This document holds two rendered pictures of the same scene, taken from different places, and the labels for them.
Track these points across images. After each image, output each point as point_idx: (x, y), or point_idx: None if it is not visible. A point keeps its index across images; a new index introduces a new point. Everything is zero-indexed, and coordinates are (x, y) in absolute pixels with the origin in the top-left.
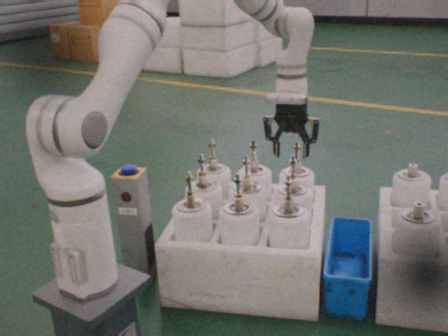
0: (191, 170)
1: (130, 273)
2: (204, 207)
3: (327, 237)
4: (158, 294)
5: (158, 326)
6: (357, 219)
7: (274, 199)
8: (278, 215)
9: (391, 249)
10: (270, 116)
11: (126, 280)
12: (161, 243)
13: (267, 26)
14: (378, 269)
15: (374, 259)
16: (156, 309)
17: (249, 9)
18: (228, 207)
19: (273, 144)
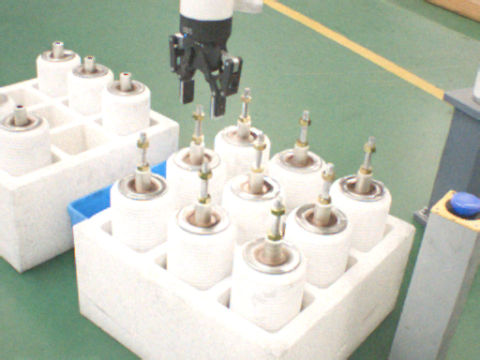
0: None
1: (461, 98)
2: (346, 176)
3: (68, 314)
4: (393, 328)
5: (403, 284)
6: (80, 213)
7: (222, 181)
8: (262, 133)
9: (157, 125)
10: (230, 55)
11: (464, 95)
12: (406, 224)
13: None
14: (157, 160)
15: (69, 252)
16: (401, 307)
17: None
18: (313, 164)
19: (225, 98)
